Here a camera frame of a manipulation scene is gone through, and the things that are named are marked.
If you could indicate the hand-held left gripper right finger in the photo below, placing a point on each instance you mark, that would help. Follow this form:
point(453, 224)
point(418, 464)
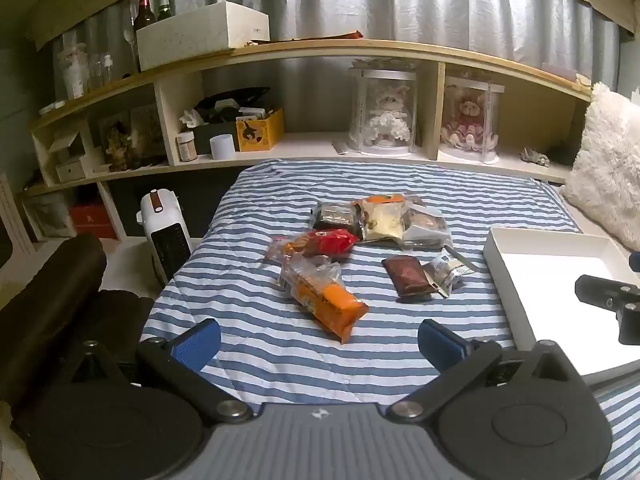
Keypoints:
point(442, 347)

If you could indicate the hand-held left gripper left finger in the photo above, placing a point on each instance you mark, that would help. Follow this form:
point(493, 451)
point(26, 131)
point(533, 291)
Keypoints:
point(197, 342)

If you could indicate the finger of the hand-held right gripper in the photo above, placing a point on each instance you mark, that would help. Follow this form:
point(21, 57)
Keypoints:
point(635, 261)
point(600, 292)

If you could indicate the white cardboard tray box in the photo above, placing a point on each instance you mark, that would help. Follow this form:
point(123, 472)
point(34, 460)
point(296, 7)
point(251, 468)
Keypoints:
point(550, 280)

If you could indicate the white blue snack packet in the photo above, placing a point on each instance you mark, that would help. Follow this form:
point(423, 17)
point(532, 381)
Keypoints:
point(447, 269)

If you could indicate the brown snack packet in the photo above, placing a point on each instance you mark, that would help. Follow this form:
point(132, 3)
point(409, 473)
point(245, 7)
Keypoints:
point(407, 275)

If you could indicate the long orange snack packet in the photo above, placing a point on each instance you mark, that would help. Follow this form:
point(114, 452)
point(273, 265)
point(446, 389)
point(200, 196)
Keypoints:
point(325, 297)

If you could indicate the red biscuit packet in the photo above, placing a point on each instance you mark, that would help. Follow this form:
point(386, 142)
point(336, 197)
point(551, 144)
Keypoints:
point(332, 242)

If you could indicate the dark brownie snack packet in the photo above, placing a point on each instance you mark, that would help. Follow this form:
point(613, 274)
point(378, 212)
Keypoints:
point(334, 214)

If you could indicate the blue white striped blanket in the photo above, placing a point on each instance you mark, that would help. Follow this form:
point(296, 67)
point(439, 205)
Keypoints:
point(280, 350)

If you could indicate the white fluffy pillow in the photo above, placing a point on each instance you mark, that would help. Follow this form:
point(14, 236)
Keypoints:
point(607, 160)

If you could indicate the white heater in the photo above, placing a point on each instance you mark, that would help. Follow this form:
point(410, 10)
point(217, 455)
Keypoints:
point(165, 240)

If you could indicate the small grey figurine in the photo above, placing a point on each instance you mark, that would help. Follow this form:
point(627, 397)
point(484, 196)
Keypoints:
point(535, 156)

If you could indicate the dark brown padded seat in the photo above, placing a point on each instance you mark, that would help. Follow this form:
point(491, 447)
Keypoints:
point(55, 300)

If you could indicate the red box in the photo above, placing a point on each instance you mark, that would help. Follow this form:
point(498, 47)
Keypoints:
point(92, 220)

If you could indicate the small jar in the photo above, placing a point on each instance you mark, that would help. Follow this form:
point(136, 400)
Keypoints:
point(186, 145)

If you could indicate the white cup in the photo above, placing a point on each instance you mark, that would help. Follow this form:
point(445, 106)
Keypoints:
point(222, 146)

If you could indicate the small white box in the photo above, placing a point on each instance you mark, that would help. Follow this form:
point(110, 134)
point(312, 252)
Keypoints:
point(70, 170)

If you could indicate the pink doll case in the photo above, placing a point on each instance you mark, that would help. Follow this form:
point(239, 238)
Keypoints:
point(467, 120)

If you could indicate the yellow box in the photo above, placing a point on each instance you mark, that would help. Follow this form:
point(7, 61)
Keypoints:
point(260, 130)

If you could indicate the white tissue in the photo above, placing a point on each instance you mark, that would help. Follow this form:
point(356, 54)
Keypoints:
point(190, 117)

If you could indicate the black bag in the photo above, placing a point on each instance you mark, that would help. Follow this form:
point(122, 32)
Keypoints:
point(232, 102)

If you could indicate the white bunny doll case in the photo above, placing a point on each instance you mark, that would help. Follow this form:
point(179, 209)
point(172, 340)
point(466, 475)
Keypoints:
point(385, 110)

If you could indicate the clear glass bottle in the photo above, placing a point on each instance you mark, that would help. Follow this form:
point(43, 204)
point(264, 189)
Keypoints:
point(102, 67)

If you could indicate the flower print glass jar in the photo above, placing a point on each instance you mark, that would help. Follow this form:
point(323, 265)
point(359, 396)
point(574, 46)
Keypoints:
point(72, 72)

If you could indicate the white storage box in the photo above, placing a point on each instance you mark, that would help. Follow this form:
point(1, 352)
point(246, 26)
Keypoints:
point(200, 35)

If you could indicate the wooden shelf unit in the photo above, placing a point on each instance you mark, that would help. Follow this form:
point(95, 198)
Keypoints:
point(350, 47)

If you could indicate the red flat packet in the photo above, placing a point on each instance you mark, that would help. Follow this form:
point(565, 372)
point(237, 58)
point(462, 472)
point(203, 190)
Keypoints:
point(320, 36)

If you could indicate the brown beer bottle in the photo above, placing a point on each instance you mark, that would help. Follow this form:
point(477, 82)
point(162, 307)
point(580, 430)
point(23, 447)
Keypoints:
point(145, 15)

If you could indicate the green beer bottle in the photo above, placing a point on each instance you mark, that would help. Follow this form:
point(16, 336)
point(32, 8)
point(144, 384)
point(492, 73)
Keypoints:
point(164, 5)

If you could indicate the grey curtain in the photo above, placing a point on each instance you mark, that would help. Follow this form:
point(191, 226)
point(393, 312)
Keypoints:
point(400, 0)

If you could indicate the dark picture frame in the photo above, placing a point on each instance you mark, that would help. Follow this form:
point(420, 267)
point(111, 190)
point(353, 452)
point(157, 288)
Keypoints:
point(132, 135)

